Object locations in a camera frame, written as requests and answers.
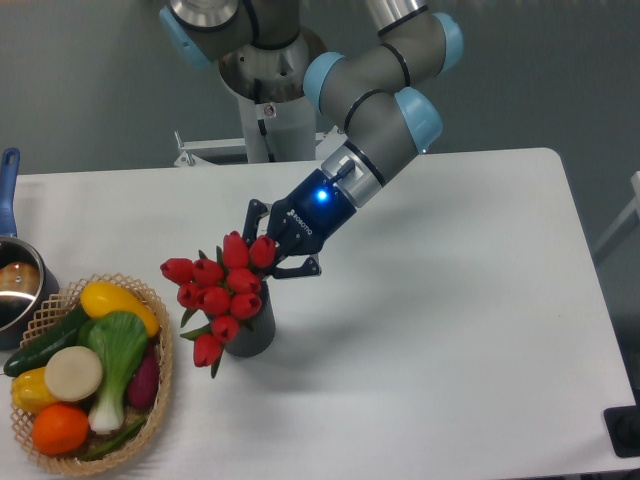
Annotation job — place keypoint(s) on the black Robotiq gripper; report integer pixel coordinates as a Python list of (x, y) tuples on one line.
[(300, 223)]

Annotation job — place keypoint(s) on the red tulip bouquet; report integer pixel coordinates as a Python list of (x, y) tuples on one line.
[(225, 289)]

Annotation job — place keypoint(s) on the dark grey ribbed vase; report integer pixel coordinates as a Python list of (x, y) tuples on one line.
[(257, 334)]

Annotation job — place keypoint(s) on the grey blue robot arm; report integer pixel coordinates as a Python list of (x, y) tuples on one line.
[(372, 98)]

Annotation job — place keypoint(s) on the green bok choy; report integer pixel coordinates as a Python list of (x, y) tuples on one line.
[(119, 339)]

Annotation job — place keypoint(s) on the yellow squash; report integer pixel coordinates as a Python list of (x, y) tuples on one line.
[(101, 298)]

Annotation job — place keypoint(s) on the purple sweet potato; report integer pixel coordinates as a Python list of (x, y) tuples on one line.
[(143, 387)]

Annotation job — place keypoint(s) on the woven wicker basket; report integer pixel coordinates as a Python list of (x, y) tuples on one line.
[(68, 465)]

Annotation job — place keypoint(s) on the beige round bun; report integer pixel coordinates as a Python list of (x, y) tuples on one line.
[(74, 373)]

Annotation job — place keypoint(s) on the green chili pepper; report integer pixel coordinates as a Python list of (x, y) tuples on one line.
[(116, 442)]

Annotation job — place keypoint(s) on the dark green cucumber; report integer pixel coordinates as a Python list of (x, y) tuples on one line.
[(39, 351)]

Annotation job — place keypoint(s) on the orange fruit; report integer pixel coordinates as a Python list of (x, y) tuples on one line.
[(60, 428)]

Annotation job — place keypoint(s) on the yellow bell pepper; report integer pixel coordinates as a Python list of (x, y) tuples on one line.
[(30, 392)]

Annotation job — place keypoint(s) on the black device at edge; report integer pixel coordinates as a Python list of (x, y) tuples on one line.
[(623, 429)]

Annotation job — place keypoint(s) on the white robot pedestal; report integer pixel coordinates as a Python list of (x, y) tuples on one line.
[(278, 121)]

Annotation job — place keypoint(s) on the white metal base frame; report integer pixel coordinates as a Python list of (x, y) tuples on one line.
[(234, 151)]

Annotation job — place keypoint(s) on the blue handled saucepan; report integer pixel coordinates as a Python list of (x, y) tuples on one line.
[(26, 281)]

